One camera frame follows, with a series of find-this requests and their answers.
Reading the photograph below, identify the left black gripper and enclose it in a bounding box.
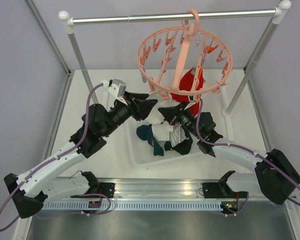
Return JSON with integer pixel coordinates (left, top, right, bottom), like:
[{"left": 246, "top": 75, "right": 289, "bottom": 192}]
[{"left": 102, "top": 90, "right": 159, "bottom": 137}]

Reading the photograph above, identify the metal clothes rack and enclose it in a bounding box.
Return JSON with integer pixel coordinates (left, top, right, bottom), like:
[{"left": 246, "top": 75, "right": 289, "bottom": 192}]
[{"left": 58, "top": 0, "right": 292, "bottom": 118}]

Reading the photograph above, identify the pink round clip hanger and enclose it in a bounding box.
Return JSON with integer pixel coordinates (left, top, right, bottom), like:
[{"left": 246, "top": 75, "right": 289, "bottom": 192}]
[{"left": 137, "top": 20, "right": 233, "bottom": 99}]

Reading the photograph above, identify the teal reindeer sock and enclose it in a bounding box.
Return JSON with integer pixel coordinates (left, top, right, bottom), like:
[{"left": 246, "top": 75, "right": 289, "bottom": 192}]
[{"left": 164, "top": 139, "right": 193, "bottom": 155}]

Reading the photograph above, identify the white plastic basket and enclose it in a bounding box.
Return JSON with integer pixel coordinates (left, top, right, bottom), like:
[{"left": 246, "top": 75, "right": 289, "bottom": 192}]
[{"left": 125, "top": 118, "right": 202, "bottom": 167}]

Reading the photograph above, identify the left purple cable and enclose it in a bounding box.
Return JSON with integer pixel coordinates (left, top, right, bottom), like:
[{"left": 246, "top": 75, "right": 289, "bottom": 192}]
[{"left": 0, "top": 83, "right": 106, "bottom": 231}]

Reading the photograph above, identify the red sock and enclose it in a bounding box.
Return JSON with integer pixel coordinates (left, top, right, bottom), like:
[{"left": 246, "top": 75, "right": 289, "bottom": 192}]
[{"left": 171, "top": 67, "right": 205, "bottom": 116}]

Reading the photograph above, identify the teal sock front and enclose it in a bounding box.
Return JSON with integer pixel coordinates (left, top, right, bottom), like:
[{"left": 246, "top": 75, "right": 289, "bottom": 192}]
[{"left": 136, "top": 124, "right": 164, "bottom": 157}]

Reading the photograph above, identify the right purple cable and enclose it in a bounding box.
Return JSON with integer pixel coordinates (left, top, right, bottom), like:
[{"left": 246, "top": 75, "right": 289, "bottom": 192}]
[{"left": 195, "top": 98, "right": 300, "bottom": 211}]

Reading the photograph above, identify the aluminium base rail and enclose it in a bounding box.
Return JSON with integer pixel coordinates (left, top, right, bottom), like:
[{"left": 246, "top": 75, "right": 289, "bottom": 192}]
[{"left": 97, "top": 177, "right": 226, "bottom": 201}]

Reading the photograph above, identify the black white striped sock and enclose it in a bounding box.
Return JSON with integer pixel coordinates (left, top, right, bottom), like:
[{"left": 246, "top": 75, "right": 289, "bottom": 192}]
[{"left": 169, "top": 124, "right": 189, "bottom": 148}]

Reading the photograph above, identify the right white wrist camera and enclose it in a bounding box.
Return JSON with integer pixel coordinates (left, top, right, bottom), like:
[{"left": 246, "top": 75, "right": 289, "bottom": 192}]
[{"left": 184, "top": 95, "right": 199, "bottom": 110}]

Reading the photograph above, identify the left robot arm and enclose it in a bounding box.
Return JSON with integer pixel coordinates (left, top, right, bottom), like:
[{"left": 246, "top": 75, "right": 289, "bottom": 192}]
[{"left": 4, "top": 91, "right": 158, "bottom": 219}]

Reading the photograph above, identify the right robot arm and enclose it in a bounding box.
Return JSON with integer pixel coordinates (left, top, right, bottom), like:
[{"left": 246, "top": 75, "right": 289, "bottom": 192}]
[{"left": 158, "top": 102, "right": 300, "bottom": 205}]

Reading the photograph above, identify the white slotted cable duct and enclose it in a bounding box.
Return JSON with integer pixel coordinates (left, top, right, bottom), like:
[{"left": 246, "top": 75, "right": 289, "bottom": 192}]
[{"left": 42, "top": 200, "right": 223, "bottom": 211}]

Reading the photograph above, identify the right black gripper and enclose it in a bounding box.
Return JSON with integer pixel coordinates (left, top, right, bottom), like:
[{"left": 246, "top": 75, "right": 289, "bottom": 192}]
[{"left": 158, "top": 101, "right": 202, "bottom": 139}]

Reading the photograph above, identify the purple cable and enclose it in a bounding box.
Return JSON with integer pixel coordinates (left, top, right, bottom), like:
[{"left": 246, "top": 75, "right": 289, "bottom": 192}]
[
  {"left": 195, "top": 98, "right": 300, "bottom": 211},
  {"left": 0, "top": 83, "right": 106, "bottom": 231}
]

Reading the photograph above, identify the orange clothes peg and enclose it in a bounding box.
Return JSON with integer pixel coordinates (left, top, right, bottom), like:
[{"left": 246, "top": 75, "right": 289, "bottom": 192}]
[{"left": 197, "top": 66, "right": 203, "bottom": 79}]

